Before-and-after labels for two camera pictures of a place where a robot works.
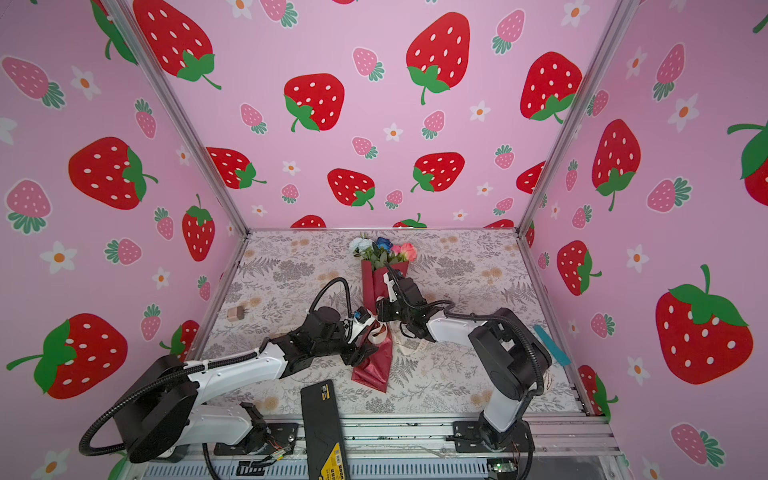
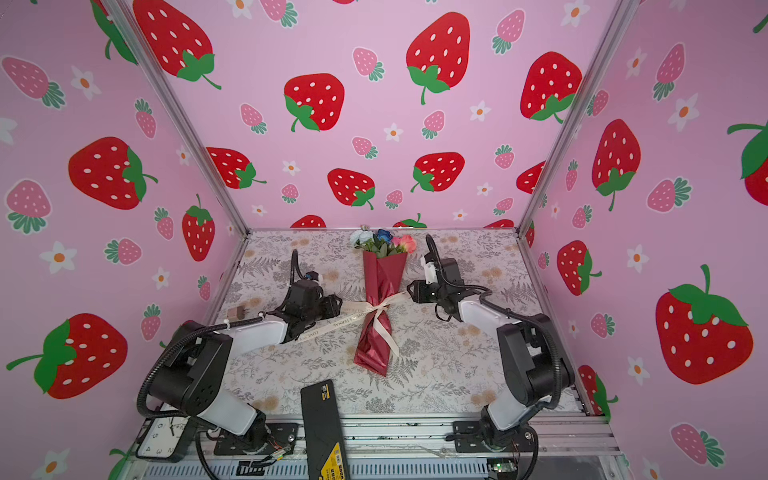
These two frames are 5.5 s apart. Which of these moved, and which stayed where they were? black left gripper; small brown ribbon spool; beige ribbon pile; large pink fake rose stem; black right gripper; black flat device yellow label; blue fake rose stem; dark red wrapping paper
Moved: large pink fake rose stem; beige ribbon pile; dark red wrapping paper; black right gripper; blue fake rose stem; black left gripper
Stayed: small brown ribbon spool; black flat device yellow label
